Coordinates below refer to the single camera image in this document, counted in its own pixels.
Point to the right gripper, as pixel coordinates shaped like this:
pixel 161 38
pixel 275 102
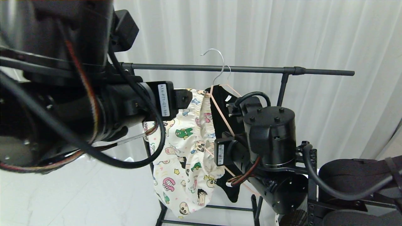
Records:
pixel 230 150

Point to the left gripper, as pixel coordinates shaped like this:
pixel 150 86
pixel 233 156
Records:
pixel 125 103

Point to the pink clothes hanger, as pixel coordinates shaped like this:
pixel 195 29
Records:
pixel 234 91
pixel 223 117

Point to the black T-shirt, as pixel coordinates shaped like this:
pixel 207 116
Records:
pixel 220 103

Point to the cream printed garment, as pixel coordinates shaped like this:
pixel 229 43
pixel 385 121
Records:
pixel 182 163

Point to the black clothes rack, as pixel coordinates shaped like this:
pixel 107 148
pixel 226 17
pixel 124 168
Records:
pixel 251 69

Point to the white curtain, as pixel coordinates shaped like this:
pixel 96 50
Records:
pixel 314 31

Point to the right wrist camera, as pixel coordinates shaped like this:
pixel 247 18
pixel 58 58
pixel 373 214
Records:
pixel 248 106

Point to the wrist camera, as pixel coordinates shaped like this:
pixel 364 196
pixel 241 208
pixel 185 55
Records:
pixel 248 106
pixel 125 29

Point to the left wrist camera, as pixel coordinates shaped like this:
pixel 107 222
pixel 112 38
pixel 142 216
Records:
pixel 125 29

